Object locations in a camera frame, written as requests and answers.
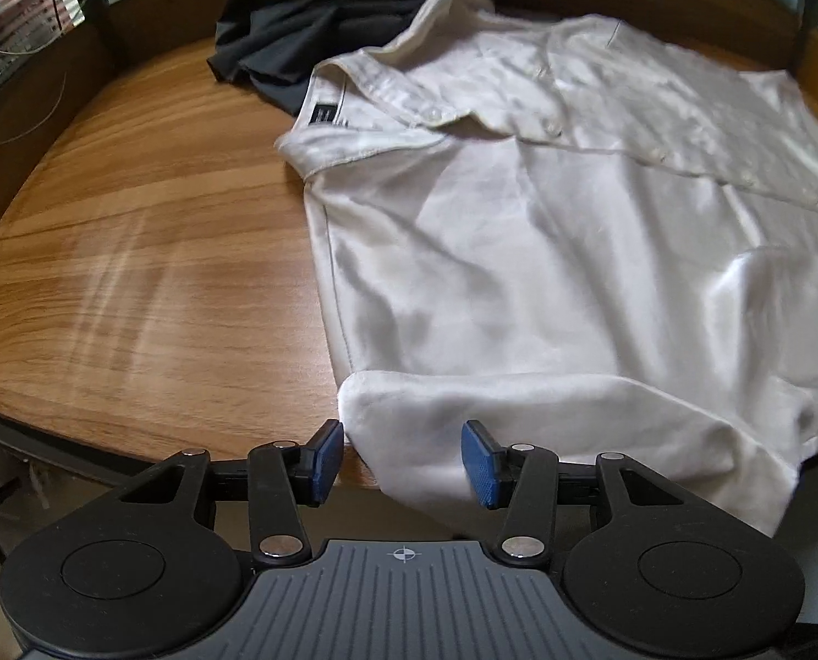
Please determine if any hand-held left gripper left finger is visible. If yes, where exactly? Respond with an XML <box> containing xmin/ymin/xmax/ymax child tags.
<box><xmin>117</xmin><ymin>418</ymin><xmax>347</xmax><ymax>565</ymax></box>

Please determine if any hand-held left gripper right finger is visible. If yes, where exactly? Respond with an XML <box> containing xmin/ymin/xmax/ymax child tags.
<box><xmin>459</xmin><ymin>418</ymin><xmax>689</xmax><ymax>565</ymax></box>

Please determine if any white satin shirt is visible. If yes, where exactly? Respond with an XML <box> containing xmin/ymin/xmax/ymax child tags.
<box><xmin>274</xmin><ymin>0</ymin><xmax>818</xmax><ymax>538</ymax></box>

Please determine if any dark grey cloth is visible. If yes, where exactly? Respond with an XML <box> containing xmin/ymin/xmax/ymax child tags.
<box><xmin>206</xmin><ymin>0</ymin><xmax>451</xmax><ymax>119</ymax></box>

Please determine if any grey cable with plug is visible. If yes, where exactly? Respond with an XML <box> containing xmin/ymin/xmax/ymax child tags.
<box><xmin>0</xmin><ymin>62</ymin><xmax>70</xmax><ymax>151</ymax></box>

